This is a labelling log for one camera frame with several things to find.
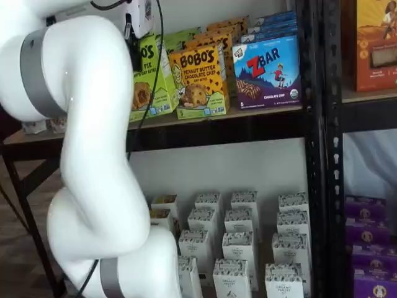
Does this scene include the orange Bobo's peanut butter box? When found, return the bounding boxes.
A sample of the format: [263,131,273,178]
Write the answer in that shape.
[169,42,231,120]
[206,16,250,32]
[185,33,234,94]
[194,25,242,40]

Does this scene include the yellow apple pie box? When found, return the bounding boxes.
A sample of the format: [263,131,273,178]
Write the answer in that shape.
[129,33,180,122]

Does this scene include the black metal shelving unit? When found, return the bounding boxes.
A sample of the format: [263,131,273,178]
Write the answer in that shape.
[125,0,326,298]
[324,0,397,298]

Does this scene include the purple snack box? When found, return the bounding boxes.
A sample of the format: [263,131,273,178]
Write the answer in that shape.
[352,244,397,274]
[345,195,387,219]
[345,217,390,246]
[353,269,397,298]

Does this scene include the green Bobo's apple pie box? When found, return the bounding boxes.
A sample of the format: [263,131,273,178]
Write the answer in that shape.
[182,27,202,43]
[161,30,187,61]

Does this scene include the yellow label granola box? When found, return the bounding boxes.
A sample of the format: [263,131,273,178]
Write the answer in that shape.
[151,194,178,215]
[149,208,174,233]

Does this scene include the white floral patterned box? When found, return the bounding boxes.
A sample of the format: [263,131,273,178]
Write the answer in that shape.
[187,208,216,237]
[22,120,47,135]
[213,259,251,298]
[176,256,202,298]
[222,231,254,264]
[277,211,310,238]
[272,233,308,268]
[265,263,303,298]
[46,117,68,134]
[178,230,209,264]
[194,192,221,215]
[231,191,258,214]
[224,208,254,237]
[278,192,308,215]

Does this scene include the blue Zbar chocolate chip box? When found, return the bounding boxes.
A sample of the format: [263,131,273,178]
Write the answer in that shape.
[232,34,301,109]
[254,11,297,23]
[241,29,298,42]
[248,20,298,32]

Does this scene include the orange snack box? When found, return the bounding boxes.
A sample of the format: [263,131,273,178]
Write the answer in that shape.
[355,0,397,93]

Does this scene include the white plastic sheet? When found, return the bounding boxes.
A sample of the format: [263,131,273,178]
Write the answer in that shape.
[343,133,397,197]

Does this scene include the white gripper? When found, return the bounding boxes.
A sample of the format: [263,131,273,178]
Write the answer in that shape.
[125,0,156,71]

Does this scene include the wooden table black legs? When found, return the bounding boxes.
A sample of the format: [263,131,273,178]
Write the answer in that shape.
[0,125,68,298]

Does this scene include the white patterned cartons group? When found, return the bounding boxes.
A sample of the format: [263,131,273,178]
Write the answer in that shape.
[145,192,311,298]

